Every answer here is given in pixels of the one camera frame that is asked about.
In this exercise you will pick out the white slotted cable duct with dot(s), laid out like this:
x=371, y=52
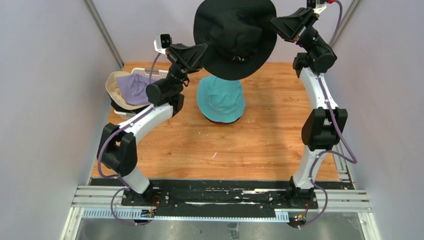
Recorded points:
x=145, y=215

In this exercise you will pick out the maroon bucket hat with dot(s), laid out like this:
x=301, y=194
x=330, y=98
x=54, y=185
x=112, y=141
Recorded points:
x=221, y=122

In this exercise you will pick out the teal bucket hat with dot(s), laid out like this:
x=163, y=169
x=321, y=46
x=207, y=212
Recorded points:
x=220, y=99

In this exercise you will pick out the beige bucket hat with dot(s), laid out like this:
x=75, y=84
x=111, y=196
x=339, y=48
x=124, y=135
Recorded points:
x=238, y=33

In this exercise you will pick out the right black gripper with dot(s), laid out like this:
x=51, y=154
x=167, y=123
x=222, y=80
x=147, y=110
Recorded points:
x=295, y=26

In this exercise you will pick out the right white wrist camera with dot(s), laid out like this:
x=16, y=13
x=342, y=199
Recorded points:
x=318, y=6

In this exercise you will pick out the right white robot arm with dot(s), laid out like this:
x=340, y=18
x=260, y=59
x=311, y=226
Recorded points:
x=326, y=121

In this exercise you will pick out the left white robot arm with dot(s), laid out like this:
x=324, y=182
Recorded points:
x=118, y=144

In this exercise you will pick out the cream straw-coloured bucket hat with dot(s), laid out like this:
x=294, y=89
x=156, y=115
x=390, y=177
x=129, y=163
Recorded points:
x=114, y=93

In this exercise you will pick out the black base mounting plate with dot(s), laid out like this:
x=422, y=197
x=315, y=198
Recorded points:
x=219, y=198

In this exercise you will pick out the white perforated plastic basket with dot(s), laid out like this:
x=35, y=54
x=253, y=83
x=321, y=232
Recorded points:
x=155, y=75

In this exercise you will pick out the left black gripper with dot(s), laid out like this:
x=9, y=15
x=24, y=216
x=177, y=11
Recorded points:
x=183, y=59

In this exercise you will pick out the lavender bucket hat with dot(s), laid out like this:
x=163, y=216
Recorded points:
x=133, y=88

